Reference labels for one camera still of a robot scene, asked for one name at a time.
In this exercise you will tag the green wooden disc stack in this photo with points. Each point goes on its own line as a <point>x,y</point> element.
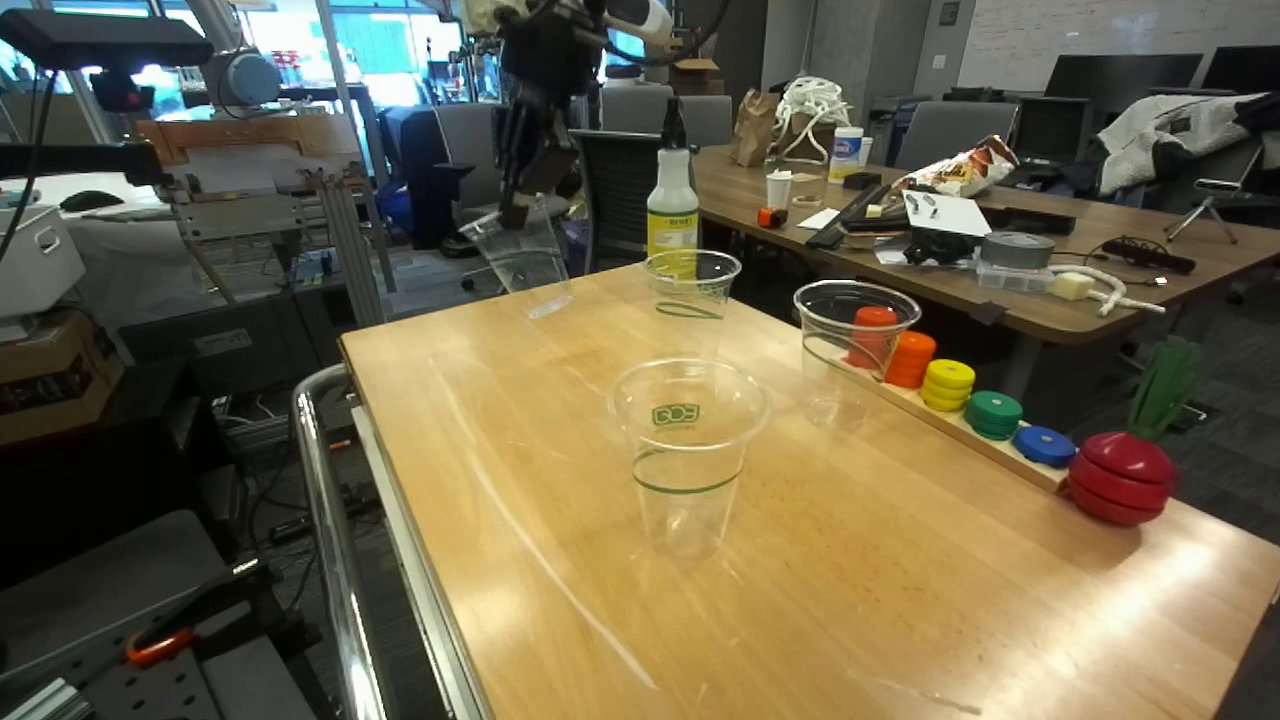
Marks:
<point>995,414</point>

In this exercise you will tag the orange wooden disc stack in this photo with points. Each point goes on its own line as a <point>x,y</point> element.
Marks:
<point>905,370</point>

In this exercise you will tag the green leaf toy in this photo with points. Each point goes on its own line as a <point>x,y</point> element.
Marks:
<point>1171,378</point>

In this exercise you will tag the white paper sheet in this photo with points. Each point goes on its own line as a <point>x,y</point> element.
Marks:
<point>945,212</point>

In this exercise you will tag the yellow wooden disc stack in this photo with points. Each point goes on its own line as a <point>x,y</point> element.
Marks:
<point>945,385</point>

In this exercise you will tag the grey office chair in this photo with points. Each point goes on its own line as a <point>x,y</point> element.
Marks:
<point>468,147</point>

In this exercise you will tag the clear plastic cup green logo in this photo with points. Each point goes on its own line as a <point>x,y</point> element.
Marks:
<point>690,427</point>

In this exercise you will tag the spray bottle yellow label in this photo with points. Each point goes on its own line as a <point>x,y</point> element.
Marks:
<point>673,206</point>

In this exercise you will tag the blue wooden disc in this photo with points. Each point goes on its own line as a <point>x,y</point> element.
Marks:
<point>1046,447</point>

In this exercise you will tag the chrome cart handle rail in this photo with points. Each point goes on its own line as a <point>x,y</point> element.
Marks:
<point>436,631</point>

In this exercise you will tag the orange clamp handle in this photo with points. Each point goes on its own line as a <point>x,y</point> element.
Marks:
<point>159,648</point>

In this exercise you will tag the snack chip bag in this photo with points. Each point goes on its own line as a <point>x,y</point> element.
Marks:
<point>968,169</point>

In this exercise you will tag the red wooden disc stack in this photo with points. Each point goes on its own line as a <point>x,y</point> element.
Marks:
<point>874,333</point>

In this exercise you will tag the brown office desk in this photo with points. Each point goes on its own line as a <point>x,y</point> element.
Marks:
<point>1115,268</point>

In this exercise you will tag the red apple-shaped wooden toy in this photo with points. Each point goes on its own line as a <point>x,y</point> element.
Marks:
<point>1123,477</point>

